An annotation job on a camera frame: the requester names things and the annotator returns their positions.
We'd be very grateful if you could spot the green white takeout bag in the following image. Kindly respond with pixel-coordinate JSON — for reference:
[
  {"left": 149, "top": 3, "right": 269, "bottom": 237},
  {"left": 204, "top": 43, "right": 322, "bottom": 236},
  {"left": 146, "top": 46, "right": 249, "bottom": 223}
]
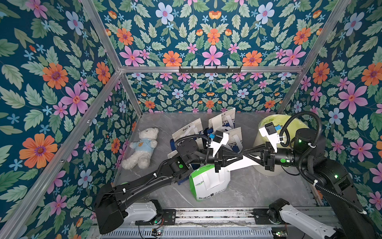
[{"left": 189, "top": 164, "right": 231, "bottom": 201}]

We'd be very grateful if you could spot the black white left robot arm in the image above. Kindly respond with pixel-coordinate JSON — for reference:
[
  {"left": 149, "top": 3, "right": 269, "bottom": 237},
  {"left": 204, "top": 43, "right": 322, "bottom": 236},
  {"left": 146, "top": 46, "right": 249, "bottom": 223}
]
[{"left": 94, "top": 134, "right": 245, "bottom": 235}]

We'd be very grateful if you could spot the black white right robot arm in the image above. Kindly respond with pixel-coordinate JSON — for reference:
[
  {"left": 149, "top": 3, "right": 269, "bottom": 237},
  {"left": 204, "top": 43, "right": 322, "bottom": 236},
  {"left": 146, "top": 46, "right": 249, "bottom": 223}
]
[{"left": 243, "top": 111, "right": 381, "bottom": 239}]

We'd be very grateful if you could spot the blue white bag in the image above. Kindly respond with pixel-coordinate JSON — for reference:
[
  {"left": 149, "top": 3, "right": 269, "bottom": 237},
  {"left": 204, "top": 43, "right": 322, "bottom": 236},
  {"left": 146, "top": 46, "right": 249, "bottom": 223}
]
[
  {"left": 168, "top": 150, "right": 179, "bottom": 160},
  {"left": 170, "top": 118, "right": 204, "bottom": 151},
  {"left": 209, "top": 108, "right": 236, "bottom": 130},
  {"left": 225, "top": 127, "right": 243, "bottom": 153}
]

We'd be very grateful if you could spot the white trash bin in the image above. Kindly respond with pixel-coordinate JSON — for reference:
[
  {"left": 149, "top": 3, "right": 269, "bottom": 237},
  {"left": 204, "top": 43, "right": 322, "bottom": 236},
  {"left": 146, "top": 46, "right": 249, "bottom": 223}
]
[{"left": 254, "top": 152, "right": 283, "bottom": 177}]

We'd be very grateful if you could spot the back right blue white bag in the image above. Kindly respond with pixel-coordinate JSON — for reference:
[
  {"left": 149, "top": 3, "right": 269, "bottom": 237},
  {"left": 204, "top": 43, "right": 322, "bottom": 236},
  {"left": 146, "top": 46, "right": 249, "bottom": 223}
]
[{"left": 209, "top": 108, "right": 236, "bottom": 130}]

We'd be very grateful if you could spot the back left blue white bag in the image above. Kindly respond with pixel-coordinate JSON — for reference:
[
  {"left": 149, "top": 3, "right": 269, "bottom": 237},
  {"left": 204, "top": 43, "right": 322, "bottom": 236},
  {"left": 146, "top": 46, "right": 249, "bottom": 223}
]
[{"left": 170, "top": 118, "right": 204, "bottom": 151}]

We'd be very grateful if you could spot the front left blue white bag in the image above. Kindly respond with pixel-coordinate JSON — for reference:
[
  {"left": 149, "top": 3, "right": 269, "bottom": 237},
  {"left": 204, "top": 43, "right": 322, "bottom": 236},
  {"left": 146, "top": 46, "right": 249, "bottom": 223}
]
[{"left": 168, "top": 150, "right": 179, "bottom": 160}]

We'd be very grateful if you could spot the white teddy bear blue shirt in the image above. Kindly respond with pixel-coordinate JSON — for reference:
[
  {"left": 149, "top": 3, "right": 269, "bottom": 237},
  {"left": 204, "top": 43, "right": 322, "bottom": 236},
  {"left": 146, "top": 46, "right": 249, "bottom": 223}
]
[{"left": 121, "top": 127, "right": 159, "bottom": 170}]

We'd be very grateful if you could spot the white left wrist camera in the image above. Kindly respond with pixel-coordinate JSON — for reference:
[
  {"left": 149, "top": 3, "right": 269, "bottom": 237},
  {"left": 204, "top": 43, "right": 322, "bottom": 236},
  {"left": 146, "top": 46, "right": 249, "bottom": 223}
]
[{"left": 209, "top": 130, "right": 229, "bottom": 157}]

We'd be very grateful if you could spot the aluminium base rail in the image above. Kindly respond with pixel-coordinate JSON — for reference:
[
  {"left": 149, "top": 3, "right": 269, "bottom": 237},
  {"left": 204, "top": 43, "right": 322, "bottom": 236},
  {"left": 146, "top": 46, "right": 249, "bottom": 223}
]
[{"left": 119, "top": 207, "right": 347, "bottom": 239}]

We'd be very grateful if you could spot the black wall hook rail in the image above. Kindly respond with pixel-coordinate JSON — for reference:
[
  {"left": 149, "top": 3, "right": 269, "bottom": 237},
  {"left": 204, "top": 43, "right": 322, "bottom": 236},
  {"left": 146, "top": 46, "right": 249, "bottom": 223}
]
[{"left": 178, "top": 66, "right": 242, "bottom": 74}]

